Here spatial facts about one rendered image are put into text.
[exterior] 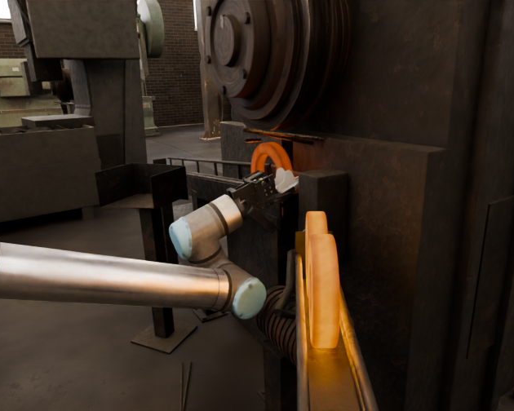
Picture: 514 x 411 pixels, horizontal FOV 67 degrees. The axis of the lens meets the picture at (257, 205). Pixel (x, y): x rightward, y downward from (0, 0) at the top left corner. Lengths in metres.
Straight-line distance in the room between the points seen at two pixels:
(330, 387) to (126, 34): 3.45
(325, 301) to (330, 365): 0.10
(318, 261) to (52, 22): 3.25
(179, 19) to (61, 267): 11.24
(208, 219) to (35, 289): 0.39
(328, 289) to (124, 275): 0.38
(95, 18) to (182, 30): 8.21
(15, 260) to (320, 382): 0.47
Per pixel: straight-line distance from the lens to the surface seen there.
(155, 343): 1.75
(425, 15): 0.91
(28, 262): 0.69
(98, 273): 0.72
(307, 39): 0.92
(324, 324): 0.51
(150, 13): 9.27
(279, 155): 1.08
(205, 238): 0.91
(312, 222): 0.67
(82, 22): 3.63
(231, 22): 1.04
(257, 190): 0.96
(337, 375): 0.54
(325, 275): 0.50
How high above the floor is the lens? 1.00
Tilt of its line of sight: 17 degrees down
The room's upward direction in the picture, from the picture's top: 2 degrees counter-clockwise
